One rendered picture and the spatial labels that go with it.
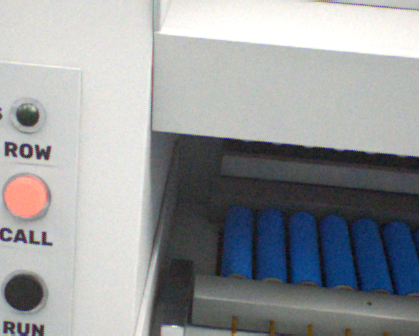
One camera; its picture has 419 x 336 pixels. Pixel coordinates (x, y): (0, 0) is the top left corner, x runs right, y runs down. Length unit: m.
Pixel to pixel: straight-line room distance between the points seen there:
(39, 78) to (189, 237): 0.20
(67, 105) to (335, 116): 0.11
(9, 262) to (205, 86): 0.11
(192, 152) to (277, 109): 0.21
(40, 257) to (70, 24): 0.10
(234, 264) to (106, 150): 0.14
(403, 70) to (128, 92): 0.11
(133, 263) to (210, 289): 0.09
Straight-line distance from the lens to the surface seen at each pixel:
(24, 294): 0.29
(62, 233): 0.28
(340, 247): 0.41
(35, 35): 0.27
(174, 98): 0.27
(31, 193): 0.28
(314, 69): 0.26
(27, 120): 0.27
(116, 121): 0.27
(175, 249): 0.42
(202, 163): 0.47
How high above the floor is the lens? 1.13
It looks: 15 degrees down
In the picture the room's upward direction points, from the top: 5 degrees clockwise
